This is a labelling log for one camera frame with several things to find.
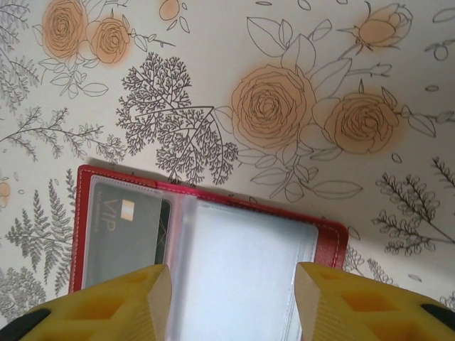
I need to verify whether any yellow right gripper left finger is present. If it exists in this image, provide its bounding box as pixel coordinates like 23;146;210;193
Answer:
14;263;174;341

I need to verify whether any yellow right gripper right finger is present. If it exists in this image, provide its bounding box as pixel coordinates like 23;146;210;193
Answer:
295;261;455;341

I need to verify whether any black VIP card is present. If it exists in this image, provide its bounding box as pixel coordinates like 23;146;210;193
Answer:
92;180;173;267

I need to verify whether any red leather card holder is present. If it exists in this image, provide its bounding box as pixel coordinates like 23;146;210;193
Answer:
68;163;350;341

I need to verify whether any floral print table cover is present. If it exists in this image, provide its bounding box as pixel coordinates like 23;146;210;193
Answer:
0;0;455;341

